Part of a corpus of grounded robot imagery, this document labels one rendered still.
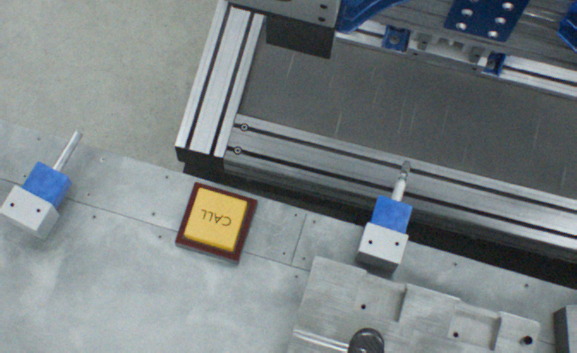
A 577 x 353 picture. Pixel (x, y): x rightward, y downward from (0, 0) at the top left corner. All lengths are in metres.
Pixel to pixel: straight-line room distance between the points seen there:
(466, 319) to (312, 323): 0.18
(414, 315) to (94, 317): 0.38
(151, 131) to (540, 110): 0.76
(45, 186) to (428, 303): 0.47
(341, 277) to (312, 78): 0.84
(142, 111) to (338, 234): 0.97
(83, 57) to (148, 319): 1.06
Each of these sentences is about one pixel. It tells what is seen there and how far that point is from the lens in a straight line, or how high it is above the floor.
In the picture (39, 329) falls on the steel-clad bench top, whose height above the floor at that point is 0.80.
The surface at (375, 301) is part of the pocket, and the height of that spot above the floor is 0.86.
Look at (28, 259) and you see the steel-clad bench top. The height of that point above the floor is 0.80.
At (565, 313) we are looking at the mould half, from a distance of 1.31.
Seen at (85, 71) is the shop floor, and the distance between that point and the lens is 2.27.
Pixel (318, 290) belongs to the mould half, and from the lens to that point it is 1.22.
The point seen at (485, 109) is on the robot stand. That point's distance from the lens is 2.04.
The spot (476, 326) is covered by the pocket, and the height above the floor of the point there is 0.86.
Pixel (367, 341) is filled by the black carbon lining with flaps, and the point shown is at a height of 0.89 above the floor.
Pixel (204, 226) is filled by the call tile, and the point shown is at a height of 0.84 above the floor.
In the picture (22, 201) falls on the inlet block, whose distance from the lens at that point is 1.31.
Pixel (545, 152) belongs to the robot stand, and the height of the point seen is 0.21.
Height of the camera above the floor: 2.09
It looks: 74 degrees down
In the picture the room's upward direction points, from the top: 6 degrees clockwise
